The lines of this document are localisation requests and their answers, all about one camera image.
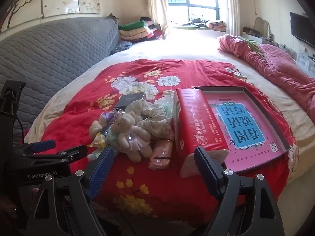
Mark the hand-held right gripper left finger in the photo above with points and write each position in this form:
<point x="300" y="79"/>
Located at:
<point x="102" y="169"/>

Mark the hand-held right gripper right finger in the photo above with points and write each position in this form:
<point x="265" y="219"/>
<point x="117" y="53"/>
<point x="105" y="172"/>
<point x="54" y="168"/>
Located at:
<point x="208" y="174"/>

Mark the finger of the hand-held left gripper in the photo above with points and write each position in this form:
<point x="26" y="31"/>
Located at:
<point x="44" y="145"/>
<point x="71" y="153"/>

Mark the yellow snack packet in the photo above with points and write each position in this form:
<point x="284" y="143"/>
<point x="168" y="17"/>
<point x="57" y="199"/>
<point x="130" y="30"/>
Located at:
<point x="98" y="140"/>

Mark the small cream plush toy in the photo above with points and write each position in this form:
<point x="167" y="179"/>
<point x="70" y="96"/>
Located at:
<point x="96" y="127"/>

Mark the cream teddy bear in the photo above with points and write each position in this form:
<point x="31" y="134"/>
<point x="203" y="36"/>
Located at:
<point x="129" y="132"/>

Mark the pink roll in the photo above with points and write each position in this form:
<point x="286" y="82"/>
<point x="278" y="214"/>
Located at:
<point x="161" y="154"/>

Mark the white floral cloth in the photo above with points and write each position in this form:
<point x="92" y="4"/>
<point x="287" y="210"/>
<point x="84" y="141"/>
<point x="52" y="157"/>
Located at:
<point x="152" y="118"/>

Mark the pale green tissue packet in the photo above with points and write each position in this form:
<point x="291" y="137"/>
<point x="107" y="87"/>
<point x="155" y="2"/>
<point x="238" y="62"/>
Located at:
<point x="166" y="104"/>

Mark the pink box lid tray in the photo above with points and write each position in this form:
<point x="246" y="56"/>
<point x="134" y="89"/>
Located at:
<point x="268" y="113"/>

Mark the red floral blanket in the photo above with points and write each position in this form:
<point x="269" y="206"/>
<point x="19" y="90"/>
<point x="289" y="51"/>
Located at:
<point x="157" y="189"/>

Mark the red tissue pack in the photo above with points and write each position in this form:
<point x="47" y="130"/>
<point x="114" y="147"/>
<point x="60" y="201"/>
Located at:
<point x="194" y="123"/>

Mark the small black box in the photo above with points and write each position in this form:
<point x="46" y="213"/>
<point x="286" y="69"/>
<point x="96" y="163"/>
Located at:
<point x="130" y="100"/>

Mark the grey quilted headboard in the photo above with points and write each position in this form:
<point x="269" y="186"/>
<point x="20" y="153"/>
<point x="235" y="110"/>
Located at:
<point x="54" y="54"/>

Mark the dark patterned pillow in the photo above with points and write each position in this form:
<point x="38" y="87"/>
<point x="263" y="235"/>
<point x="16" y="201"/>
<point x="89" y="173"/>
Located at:
<point x="121" y="46"/>

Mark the cream bed sheet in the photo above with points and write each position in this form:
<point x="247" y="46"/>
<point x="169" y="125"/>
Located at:
<point x="187" y="46"/>

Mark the pink quilt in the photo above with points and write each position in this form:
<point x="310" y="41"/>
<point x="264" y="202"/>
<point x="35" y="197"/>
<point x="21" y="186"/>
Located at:
<point x="278" y="64"/>

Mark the green cloth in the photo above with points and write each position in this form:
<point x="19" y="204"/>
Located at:
<point x="251" y="44"/>

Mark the stack of folded clothes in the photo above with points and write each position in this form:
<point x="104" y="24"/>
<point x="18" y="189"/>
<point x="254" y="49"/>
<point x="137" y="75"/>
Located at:
<point x="137" y="30"/>

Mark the cluttered dressing table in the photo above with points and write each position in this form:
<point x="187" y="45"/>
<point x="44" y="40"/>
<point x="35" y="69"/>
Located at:
<point x="270" y="41"/>

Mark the brown patterned blanket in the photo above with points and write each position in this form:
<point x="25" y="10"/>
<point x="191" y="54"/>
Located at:
<point x="216" y="25"/>

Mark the white drawer cabinet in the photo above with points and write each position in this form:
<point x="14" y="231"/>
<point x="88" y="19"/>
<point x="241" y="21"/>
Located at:
<point x="306" y="59"/>

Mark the vanity mirror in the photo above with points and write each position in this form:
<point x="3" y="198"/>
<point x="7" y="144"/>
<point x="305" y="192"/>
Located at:
<point x="262" y="25"/>

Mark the cream curtain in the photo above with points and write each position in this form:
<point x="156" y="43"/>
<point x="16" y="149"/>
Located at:
<point x="157" y="5"/>
<point x="231" y="5"/>

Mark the black television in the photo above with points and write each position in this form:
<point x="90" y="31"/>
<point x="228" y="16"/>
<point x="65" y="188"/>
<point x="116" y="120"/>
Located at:
<point x="302" y="29"/>

